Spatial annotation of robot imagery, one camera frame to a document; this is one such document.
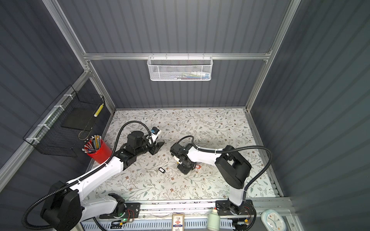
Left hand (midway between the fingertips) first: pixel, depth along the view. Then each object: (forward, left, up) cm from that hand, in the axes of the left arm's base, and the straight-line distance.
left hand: (159, 139), depth 83 cm
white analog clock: (-42, -55, -13) cm, 70 cm away
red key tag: (-11, -22, -16) cm, 30 cm away
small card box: (-39, -9, -15) cm, 43 cm away
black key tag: (-12, 0, -16) cm, 20 cm away
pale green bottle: (-40, -26, -8) cm, 49 cm away
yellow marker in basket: (+14, +34, +12) cm, 38 cm away
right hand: (-13, -16, -16) cm, 26 cm away
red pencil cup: (0, +39, -7) cm, 40 cm away
